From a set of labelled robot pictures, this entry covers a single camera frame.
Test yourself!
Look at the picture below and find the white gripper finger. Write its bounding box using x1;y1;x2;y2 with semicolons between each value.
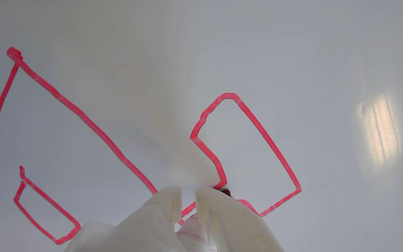
195;187;286;252
64;186;183;252

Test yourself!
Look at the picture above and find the red whiteboard marker pen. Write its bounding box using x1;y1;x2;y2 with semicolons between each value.
174;188;231;252

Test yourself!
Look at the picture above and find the white whiteboard with metal frame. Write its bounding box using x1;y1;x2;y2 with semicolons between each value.
0;0;403;252

